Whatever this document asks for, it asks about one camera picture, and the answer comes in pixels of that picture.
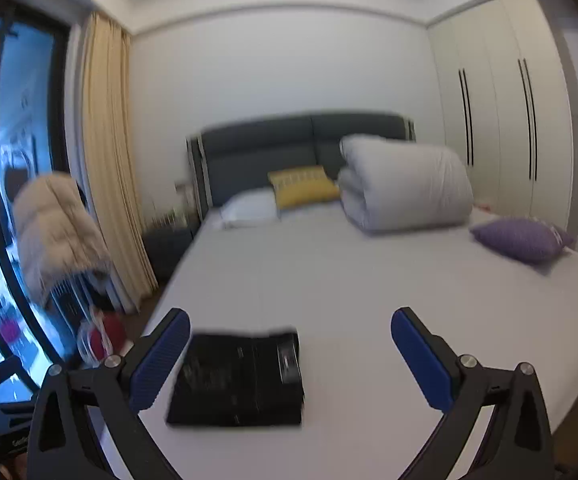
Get black pants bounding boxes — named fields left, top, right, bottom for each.
left=165, top=328, right=304, bottom=428

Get red and white stool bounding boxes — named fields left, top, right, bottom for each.
left=76, top=311, right=129, bottom=367

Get clothes drying rack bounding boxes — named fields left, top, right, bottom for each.
left=44, top=273, right=93, bottom=359

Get dark grey nightstand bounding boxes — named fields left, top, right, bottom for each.
left=142, top=226, right=198, bottom=286

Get beige puffer jacket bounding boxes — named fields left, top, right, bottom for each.
left=14, top=172, right=111, bottom=307

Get purple cushion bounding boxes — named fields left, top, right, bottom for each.
left=470, top=217, right=575, bottom=264

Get white pillow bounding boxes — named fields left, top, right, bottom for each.
left=219, top=188, right=280, bottom=229

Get dark grey headboard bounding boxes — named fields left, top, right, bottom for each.
left=186, top=112, right=416, bottom=218

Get yellow cushion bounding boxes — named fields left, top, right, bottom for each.
left=267, top=166, right=340, bottom=210

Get rolled white duvet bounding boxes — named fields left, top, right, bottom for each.
left=337, top=134, right=474, bottom=233

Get beige curtain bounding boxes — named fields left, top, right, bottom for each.
left=82, top=12, right=157, bottom=311

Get white wardrobe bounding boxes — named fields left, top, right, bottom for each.
left=428, top=0, right=578, bottom=251

